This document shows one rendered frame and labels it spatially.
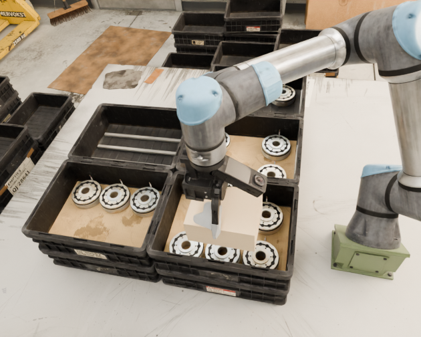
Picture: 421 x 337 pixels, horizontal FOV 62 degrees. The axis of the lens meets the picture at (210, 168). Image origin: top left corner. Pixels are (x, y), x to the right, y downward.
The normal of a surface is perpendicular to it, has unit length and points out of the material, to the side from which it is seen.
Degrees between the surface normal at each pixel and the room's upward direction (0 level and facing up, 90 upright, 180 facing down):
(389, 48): 90
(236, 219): 0
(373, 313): 0
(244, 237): 90
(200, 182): 0
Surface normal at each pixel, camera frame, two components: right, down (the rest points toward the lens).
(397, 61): -0.60, 0.50
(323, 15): -0.24, 0.53
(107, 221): -0.09, -0.64
